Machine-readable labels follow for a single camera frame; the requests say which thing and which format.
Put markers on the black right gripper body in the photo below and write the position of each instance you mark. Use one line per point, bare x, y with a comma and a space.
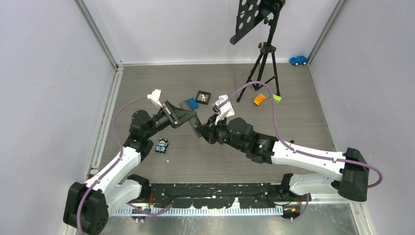
219, 131

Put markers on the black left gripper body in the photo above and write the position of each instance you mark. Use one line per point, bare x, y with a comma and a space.
169, 115

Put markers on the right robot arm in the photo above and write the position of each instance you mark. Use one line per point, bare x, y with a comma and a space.
346, 173

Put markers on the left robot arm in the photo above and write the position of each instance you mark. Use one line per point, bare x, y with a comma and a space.
90, 204

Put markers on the blue toy brick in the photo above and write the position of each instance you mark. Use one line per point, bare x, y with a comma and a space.
193, 103

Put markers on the blue robot face toy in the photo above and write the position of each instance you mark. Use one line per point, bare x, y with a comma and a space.
161, 146

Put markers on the orange toy brick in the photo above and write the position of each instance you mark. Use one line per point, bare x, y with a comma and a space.
259, 99

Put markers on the green toy brick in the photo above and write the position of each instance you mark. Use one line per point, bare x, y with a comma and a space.
277, 98

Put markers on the blue toy car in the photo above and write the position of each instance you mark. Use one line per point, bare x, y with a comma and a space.
299, 60

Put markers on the black tripod stand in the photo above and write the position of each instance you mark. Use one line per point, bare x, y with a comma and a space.
250, 14

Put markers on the black square frame box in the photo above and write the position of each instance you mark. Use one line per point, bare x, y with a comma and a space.
203, 97

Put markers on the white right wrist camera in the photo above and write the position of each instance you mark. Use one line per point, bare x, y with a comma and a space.
223, 108

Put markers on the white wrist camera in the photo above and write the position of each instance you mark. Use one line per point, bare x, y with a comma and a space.
223, 108
154, 97

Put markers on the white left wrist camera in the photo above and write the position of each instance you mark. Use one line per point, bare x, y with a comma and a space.
154, 97

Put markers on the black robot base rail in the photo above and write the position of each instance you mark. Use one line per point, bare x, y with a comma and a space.
217, 195

